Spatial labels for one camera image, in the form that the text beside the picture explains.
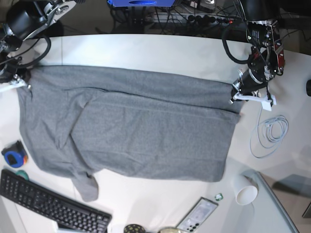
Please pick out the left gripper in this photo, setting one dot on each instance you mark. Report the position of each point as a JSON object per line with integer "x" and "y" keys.
{"x": 248, "y": 82}

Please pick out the grey laptop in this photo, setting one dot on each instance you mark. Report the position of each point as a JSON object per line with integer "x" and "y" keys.
{"x": 269, "y": 212}

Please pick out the green tape roll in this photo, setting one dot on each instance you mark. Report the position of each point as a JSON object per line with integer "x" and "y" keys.
{"x": 22, "y": 174}

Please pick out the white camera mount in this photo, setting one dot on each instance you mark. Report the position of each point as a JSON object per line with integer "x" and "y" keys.
{"x": 13, "y": 84}
{"x": 266, "y": 103}

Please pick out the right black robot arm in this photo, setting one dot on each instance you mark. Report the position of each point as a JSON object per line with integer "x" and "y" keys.
{"x": 27, "y": 19}

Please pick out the blue box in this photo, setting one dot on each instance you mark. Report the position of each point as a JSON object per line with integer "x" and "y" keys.
{"x": 128, "y": 3}

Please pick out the black power strip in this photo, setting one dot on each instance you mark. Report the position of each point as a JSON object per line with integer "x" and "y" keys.
{"x": 204, "y": 20}

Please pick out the black computer keyboard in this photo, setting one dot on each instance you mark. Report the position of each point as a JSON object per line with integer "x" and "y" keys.
{"x": 44, "y": 202}

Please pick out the white paper cup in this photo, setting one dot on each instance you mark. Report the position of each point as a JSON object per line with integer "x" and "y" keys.
{"x": 245, "y": 192}

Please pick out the small green white packet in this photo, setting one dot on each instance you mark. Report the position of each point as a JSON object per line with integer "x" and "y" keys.
{"x": 219, "y": 197}

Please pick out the black round object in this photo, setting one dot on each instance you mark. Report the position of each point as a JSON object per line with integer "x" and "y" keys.
{"x": 308, "y": 88}

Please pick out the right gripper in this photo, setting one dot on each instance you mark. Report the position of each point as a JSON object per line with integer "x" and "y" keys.
{"x": 8, "y": 74}

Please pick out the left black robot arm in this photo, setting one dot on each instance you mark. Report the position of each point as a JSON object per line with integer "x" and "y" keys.
{"x": 267, "y": 54}

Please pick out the smartphone with clear case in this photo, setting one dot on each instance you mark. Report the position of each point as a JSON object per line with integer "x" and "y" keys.
{"x": 197, "y": 215}

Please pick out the grey t-shirt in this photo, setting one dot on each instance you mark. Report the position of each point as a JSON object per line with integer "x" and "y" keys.
{"x": 76, "y": 121}

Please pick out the blue black tape measure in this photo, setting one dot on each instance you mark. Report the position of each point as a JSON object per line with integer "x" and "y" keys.
{"x": 15, "y": 155}

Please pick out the black gold dotted lid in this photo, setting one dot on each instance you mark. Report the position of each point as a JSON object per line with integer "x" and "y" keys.
{"x": 134, "y": 228}

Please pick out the round metal tin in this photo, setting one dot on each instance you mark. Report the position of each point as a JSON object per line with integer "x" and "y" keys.
{"x": 169, "y": 230}

